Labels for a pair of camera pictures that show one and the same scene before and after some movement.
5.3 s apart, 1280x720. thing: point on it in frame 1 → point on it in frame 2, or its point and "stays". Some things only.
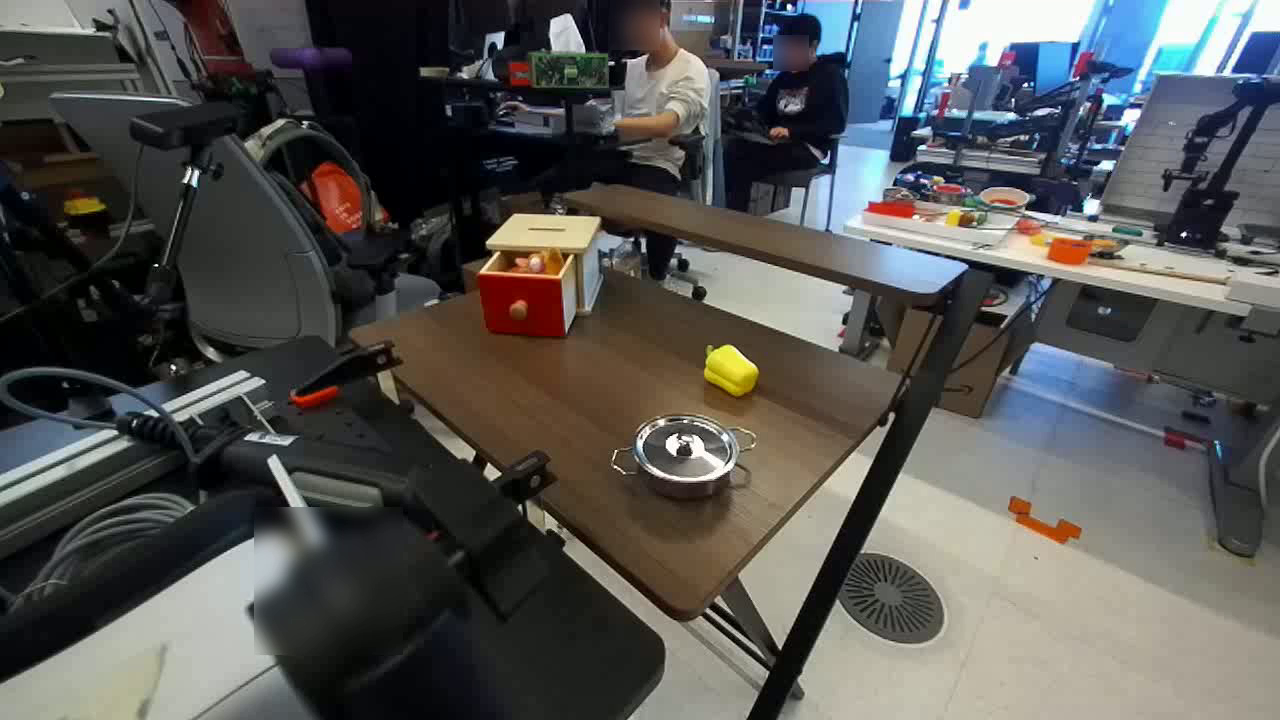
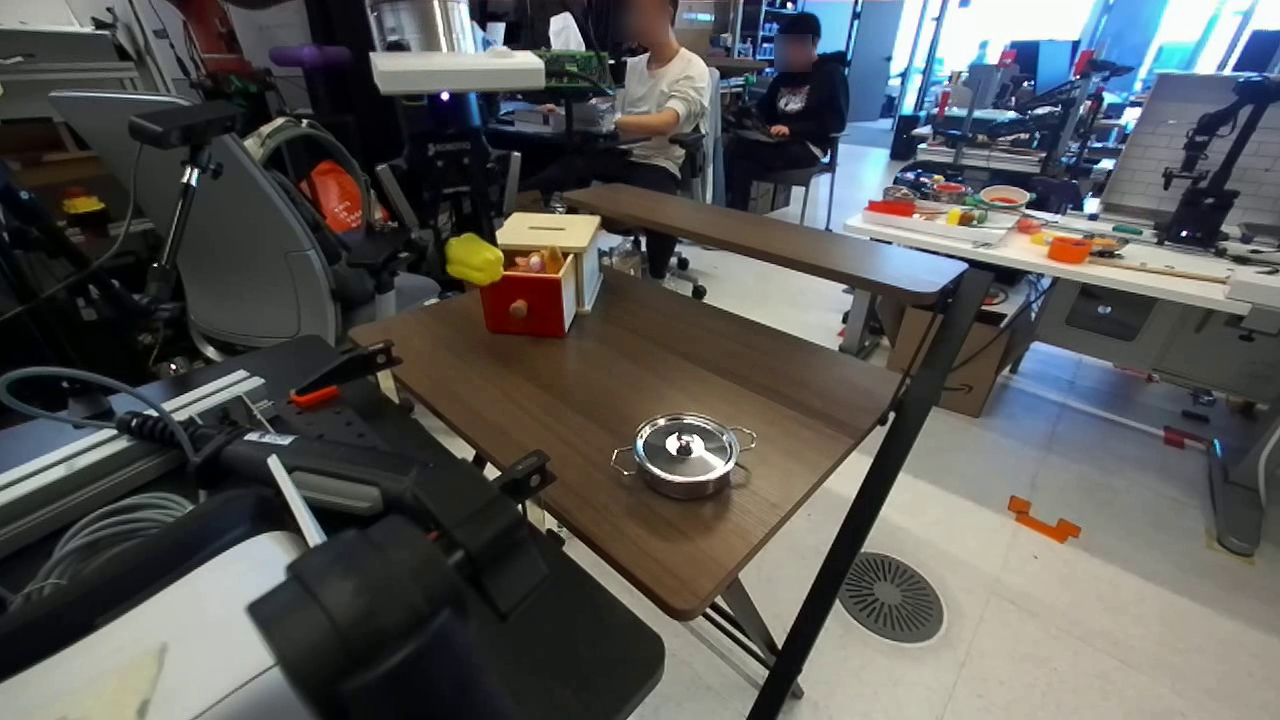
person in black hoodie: (801, 123) stays
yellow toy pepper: (731, 366) → (475, 256)
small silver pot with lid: (685, 457) stays
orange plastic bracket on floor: (1023, 508) stays
